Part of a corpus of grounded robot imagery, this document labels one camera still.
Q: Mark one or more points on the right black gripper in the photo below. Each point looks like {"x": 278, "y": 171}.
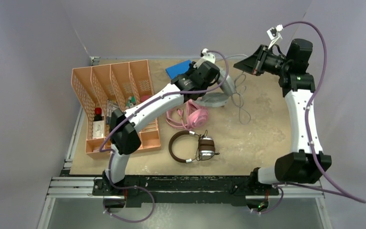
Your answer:
{"x": 255, "y": 64}

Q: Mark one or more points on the grey over-ear headphones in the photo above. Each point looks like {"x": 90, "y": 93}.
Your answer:
{"x": 229, "y": 91}

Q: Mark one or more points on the pink wired headphones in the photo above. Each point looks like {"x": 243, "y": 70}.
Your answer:
{"x": 194, "y": 116}

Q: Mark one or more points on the brown on-ear headphones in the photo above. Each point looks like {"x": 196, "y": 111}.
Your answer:
{"x": 205, "y": 149}

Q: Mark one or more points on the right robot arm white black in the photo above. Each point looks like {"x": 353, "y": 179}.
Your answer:
{"x": 306, "y": 161}

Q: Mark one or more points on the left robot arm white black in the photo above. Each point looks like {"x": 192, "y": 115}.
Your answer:
{"x": 126, "y": 125}

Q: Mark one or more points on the blue notebook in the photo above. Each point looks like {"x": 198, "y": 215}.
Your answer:
{"x": 178, "y": 69}

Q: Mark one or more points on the green white glue stick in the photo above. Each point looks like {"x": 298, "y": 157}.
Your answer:
{"x": 130, "y": 102}

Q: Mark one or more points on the peach plastic desk organizer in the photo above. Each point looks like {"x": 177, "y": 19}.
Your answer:
{"x": 98, "y": 86}

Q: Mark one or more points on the red black stamp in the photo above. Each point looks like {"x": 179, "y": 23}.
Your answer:
{"x": 97, "y": 114}

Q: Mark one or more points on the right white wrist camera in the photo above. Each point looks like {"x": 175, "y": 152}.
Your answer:
{"x": 274, "y": 35}

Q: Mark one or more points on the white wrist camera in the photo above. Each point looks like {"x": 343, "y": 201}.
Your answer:
{"x": 274, "y": 35}
{"x": 206, "y": 55}

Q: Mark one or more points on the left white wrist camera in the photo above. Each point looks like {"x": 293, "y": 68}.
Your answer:
{"x": 206, "y": 55}

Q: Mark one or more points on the black base frame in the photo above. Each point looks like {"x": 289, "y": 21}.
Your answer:
{"x": 141, "y": 189}

